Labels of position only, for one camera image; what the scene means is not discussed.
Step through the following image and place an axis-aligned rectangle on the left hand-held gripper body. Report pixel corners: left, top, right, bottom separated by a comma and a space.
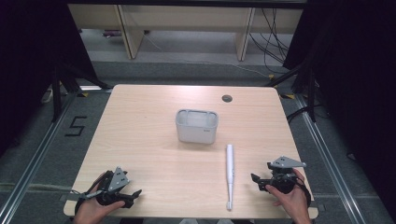
96, 166, 132, 207

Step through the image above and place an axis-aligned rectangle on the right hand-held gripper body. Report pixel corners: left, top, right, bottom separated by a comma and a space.
264, 155, 307, 194

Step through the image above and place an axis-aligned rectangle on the white electric toothbrush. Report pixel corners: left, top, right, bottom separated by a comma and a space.
225, 143, 235, 211

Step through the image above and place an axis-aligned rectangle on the grey plastic holder box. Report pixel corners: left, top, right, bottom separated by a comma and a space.
175, 108, 219, 145

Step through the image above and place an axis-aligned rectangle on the person's right hand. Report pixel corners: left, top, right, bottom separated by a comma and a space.
264, 168, 313, 224

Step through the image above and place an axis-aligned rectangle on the person's left hand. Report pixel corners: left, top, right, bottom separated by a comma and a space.
73, 172, 126, 224

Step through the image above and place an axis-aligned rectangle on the black metal stand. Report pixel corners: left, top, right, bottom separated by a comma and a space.
264, 61, 319, 124
50, 62, 114, 123

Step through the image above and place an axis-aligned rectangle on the black curtain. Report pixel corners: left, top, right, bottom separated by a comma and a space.
0, 0, 99, 157
282, 0, 396, 216

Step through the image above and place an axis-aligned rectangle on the light wooden desk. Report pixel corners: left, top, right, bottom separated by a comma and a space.
67, 3, 304, 62

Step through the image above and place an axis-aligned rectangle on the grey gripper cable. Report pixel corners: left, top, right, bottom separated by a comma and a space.
70, 189, 105, 201

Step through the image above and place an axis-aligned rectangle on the aluminium floor rail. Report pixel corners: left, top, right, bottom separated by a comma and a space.
0, 89, 78, 224
293, 92, 370, 224

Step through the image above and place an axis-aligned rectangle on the thin white floor cable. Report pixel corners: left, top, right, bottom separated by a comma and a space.
142, 31, 273, 78

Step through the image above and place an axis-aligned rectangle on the bundle of black cables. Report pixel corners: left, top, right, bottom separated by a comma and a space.
248, 7, 294, 75

